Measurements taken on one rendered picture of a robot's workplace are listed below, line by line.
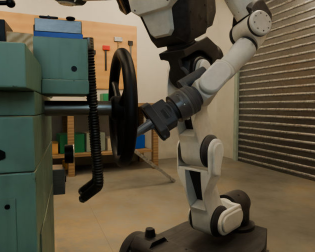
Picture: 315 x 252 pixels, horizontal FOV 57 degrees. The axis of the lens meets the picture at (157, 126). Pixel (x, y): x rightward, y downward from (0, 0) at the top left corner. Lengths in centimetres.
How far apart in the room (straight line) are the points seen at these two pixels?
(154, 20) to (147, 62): 327
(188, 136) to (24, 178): 84
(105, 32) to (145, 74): 81
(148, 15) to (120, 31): 318
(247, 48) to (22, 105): 68
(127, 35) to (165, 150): 179
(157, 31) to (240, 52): 35
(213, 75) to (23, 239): 62
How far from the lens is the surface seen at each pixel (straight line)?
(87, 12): 430
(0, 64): 44
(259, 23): 98
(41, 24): 69
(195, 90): 86
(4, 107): 53
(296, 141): 370
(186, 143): 126
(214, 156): 124
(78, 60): 66
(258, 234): 164
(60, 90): 64
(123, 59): 64
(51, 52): 67
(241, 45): 96
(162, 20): 112
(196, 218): 143
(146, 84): 435
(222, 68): 88
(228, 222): 143
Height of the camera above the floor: 82
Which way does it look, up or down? 4 degrees down
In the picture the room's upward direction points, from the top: straight up
